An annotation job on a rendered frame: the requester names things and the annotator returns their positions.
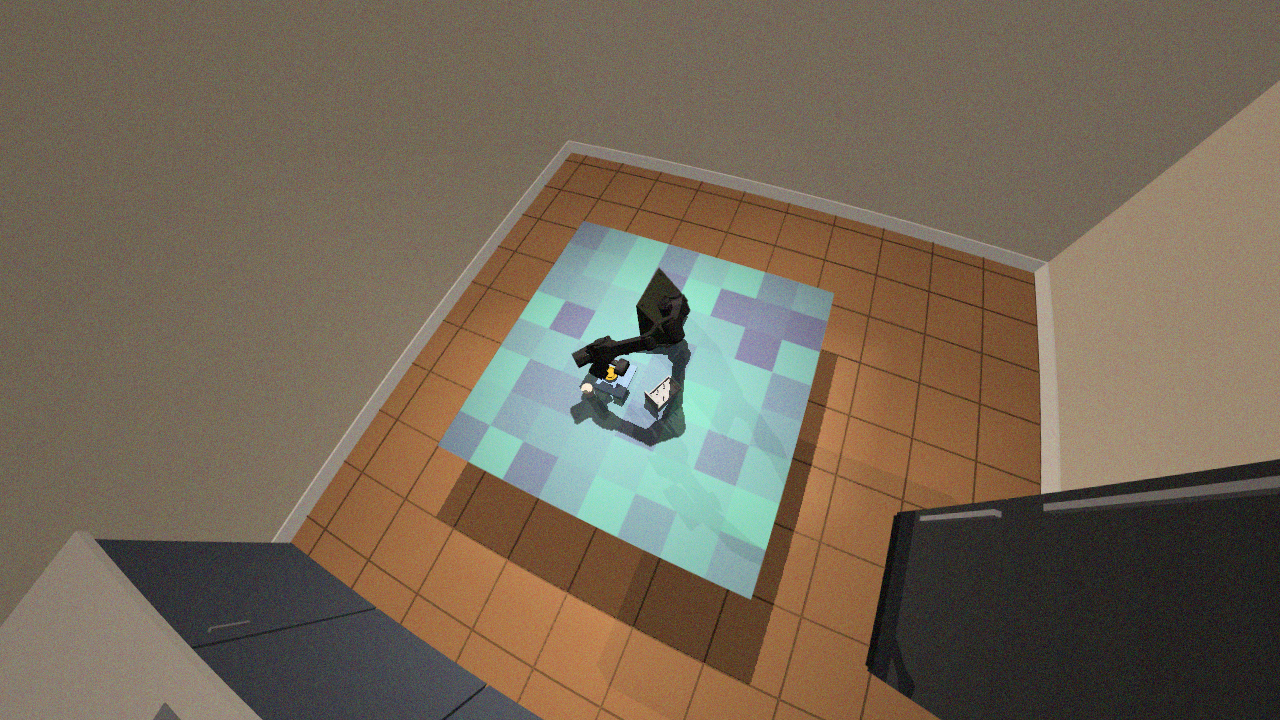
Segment light blue flat mat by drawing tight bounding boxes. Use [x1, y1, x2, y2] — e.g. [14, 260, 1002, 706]
[594, 364, 637, 398]

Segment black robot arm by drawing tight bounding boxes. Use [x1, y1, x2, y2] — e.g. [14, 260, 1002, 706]
[571, 291, 691, 379]

